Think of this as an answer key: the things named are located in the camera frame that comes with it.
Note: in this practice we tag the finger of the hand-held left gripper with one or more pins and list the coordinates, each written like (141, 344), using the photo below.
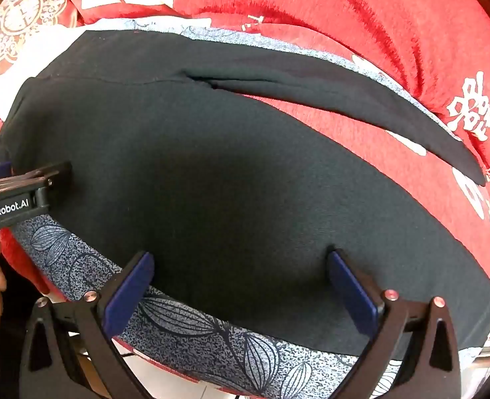
(41, 178)

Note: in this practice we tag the red printed blanket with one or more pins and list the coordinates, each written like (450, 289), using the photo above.
(394, 29)

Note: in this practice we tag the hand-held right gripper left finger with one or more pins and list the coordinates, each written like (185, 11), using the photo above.
(128, 291)

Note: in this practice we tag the grey leaf-print cloth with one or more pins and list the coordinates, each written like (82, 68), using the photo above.
(186, 341)

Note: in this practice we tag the red medallion-print pillow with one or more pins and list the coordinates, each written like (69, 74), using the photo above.
(24, 16)

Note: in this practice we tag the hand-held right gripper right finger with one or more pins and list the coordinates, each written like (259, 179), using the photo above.
(350, 291)

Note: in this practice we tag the black pants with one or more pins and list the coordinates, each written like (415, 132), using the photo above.
(228, 174)

